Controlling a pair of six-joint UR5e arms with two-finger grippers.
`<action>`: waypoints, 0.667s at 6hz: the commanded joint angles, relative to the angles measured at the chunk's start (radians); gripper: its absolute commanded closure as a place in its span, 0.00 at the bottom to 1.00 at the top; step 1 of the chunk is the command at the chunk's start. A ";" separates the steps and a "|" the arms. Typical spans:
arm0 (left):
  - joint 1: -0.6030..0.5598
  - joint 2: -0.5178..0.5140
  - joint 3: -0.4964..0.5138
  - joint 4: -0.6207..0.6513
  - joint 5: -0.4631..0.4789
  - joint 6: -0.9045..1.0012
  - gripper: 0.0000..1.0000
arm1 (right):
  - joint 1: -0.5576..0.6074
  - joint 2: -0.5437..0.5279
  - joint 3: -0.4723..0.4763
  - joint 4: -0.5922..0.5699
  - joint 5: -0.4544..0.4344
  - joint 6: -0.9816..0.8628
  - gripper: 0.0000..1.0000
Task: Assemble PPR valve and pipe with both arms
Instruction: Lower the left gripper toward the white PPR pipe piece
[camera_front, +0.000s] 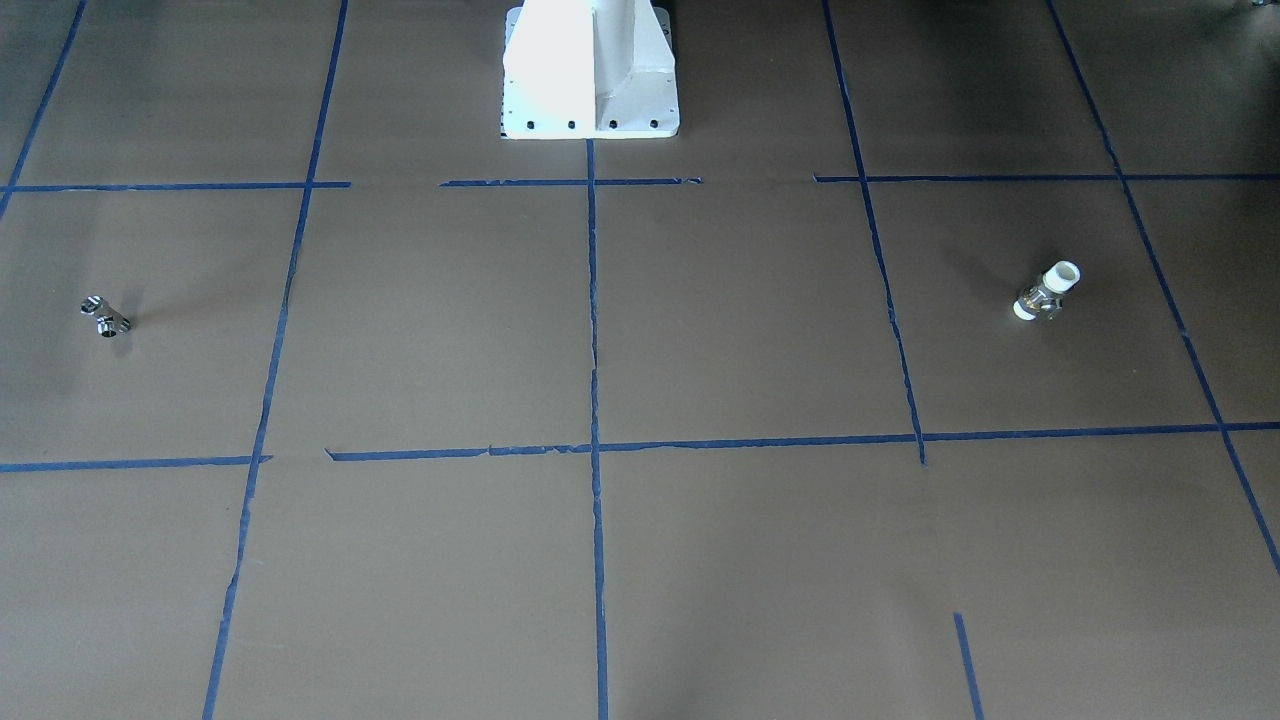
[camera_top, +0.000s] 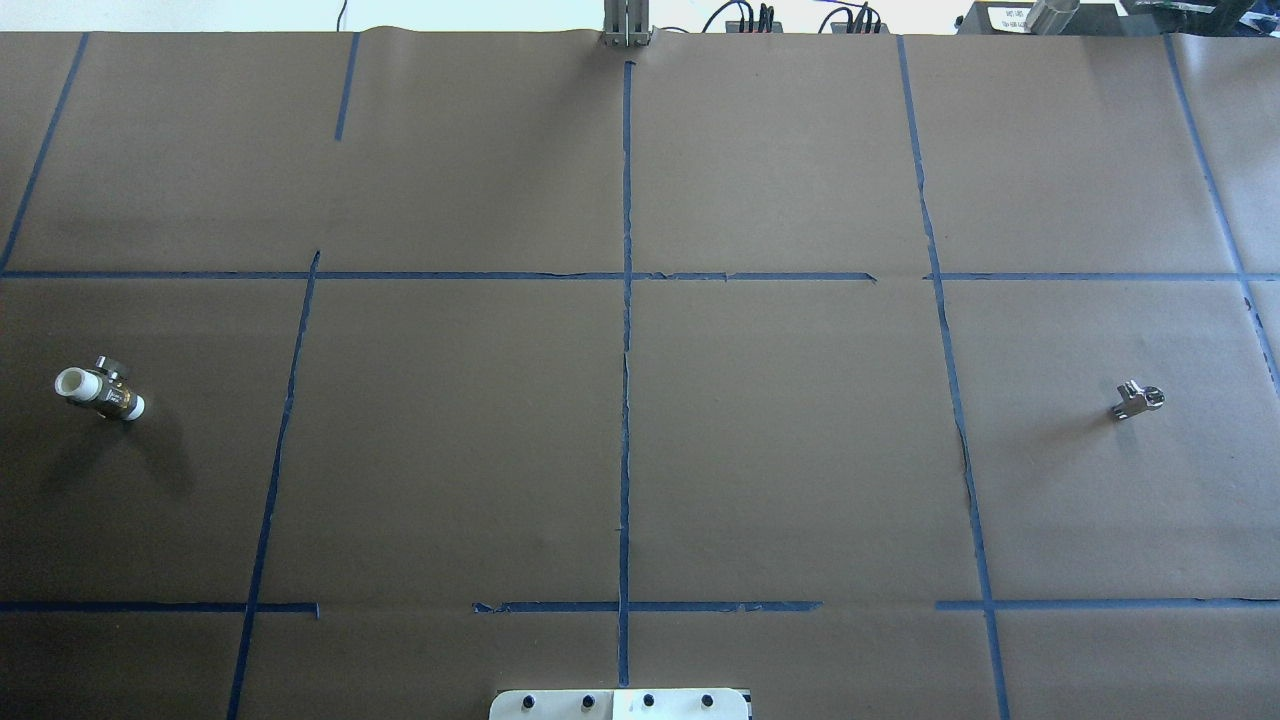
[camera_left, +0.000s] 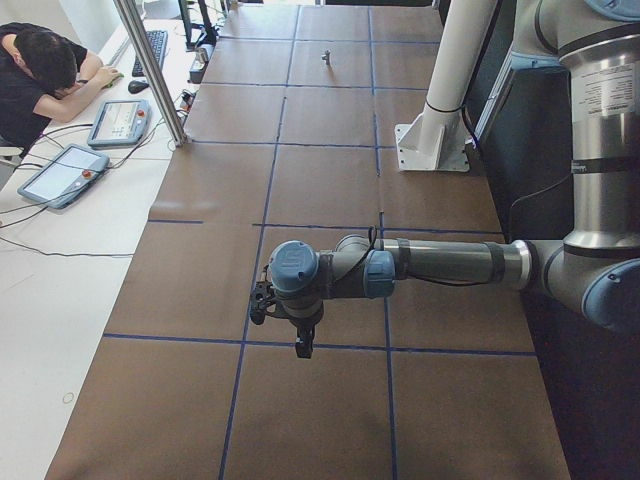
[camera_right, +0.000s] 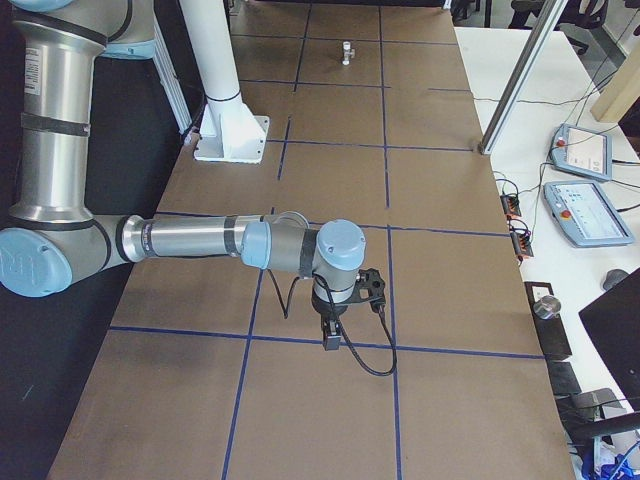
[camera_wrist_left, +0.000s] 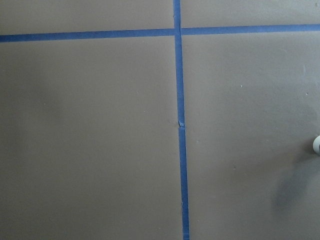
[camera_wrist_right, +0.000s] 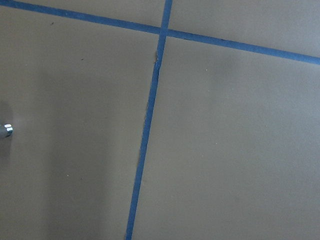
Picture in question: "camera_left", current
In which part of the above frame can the brown paper table cover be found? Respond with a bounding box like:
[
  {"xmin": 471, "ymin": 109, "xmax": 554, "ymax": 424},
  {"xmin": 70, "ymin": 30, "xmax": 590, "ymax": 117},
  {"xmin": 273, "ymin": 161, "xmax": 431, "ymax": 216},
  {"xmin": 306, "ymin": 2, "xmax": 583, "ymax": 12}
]
[{"xmin": 47, "ymin": 5, "xmax": 569, "ymax": 479}]

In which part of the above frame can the black keyboard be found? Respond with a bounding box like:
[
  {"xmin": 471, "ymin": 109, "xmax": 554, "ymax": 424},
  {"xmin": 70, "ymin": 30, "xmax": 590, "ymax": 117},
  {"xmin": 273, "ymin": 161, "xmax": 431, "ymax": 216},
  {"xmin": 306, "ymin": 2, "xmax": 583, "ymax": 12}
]
[{"xmin": 131, "ymin": 29, "xmax": 170, "ymax": 78}]

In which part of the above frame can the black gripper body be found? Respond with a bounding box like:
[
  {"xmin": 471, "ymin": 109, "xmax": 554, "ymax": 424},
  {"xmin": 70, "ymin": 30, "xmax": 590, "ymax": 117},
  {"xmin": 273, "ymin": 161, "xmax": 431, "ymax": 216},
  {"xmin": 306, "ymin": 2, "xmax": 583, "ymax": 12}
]
[{"xmin": 286, "ymin": 307, "xmax": 323, "ymax": 330}]

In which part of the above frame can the far teach pendant tablet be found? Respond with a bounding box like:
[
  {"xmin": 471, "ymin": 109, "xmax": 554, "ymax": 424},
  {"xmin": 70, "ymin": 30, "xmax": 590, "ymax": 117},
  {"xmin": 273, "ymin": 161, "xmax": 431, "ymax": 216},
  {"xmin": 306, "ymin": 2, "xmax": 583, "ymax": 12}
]
[{"xmin": 87, "ymin": 100, "xmax": 151, "ymax": 149}]

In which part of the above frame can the black computer mouse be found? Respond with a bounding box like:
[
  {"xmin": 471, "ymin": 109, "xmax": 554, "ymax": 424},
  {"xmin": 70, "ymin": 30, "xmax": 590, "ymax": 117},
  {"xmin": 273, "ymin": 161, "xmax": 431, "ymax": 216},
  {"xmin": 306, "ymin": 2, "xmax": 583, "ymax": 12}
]
[{"xmin": 127, "ymin": 80, "xmax": 149, "ymax": 95}]

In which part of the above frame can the near teach pendant tablet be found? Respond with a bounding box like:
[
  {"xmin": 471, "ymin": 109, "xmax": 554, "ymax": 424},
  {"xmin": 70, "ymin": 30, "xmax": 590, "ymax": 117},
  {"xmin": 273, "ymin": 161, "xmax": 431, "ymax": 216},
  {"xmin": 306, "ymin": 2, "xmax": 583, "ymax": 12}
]
[{"xmin": 17, "ymin": 144, "xmax": 110, "ymax": 209}]

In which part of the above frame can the aluminium frame post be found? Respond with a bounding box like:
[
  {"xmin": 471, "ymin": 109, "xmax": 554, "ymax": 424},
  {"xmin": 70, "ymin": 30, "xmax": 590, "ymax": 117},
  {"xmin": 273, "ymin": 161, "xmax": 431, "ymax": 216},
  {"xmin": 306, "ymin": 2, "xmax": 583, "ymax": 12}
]
[{"xmin": 113, "ymin": 0, "xmax": 188, "ymax": 147}]

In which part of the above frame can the teach pendant tablet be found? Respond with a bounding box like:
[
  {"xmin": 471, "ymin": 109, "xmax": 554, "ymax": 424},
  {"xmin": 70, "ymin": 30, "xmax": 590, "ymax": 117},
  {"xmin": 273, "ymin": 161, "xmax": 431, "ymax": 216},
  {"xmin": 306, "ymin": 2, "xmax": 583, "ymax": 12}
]
[
  {"xmin": 87, "ymin": 100, "xmax": 151, "ymax": 149},
  {"xmin": 17, "ymin": 144, "xmax": 110, "ymax": 209}
]

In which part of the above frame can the white mounting column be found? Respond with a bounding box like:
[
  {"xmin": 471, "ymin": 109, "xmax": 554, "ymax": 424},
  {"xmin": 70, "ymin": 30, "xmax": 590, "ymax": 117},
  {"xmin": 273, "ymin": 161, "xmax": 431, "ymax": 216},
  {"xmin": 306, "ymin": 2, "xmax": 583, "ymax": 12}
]
[{"xmin": 395, "ymin": 0, "xmax": 498, "ymax": 172}]

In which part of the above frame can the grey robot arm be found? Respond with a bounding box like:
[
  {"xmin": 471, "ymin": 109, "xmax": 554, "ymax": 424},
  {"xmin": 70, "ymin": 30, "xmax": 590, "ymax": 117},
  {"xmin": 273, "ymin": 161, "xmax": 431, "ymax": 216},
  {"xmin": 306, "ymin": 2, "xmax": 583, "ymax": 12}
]
[{"xmin": 250, "ymin": 1, "xmax": 639, "ymax": 358}]

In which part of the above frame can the person in black shirt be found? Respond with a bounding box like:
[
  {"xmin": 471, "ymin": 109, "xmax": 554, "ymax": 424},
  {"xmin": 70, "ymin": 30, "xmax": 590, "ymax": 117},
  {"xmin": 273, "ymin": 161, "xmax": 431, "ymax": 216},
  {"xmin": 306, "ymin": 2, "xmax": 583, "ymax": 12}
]
[{"xmin": 1, "ymin": 22, "xmax": 121, "ymax": 152}]

